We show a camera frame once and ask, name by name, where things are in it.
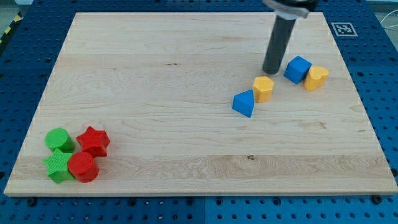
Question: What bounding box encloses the blue cube block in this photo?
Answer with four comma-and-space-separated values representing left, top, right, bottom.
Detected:
284, 56, 312, 84

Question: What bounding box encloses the yellow heart block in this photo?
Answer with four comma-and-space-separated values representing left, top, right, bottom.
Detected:
304, 65, 329, 91

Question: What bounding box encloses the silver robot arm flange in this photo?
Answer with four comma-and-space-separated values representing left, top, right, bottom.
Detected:
262, 0, 320, 20

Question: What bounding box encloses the blue triangle block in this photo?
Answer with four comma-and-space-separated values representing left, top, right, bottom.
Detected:
232, 90, 254, 118

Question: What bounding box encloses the light wooden board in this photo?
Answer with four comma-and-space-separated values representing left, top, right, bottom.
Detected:
4, 12, 397, 197

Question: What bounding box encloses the yellow hexagon block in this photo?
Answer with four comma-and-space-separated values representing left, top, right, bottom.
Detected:
252, 76, 274, 103

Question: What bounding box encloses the red star block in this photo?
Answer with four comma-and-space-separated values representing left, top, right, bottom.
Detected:
76, 126, 110, 157

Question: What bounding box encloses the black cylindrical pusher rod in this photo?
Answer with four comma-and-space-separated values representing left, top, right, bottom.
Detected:
262, 16, 295, 75

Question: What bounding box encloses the red cylinder block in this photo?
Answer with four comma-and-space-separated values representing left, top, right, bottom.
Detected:
68, 152, 99, 183

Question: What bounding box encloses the green cylinder block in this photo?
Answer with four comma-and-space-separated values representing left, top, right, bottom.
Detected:
44, 128, 75, 153

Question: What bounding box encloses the green star block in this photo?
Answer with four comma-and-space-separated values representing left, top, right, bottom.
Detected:
43, 148, 75, 184

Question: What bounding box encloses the white fiducial marker tag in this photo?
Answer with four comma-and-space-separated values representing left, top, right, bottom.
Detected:
331, 22, 358, 37

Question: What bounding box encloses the yellow black hazard tape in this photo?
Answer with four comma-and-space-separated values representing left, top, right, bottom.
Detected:
1, 11, 24, 45

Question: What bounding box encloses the white cable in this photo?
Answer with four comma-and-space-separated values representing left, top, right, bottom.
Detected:
379, 8, 398, 32

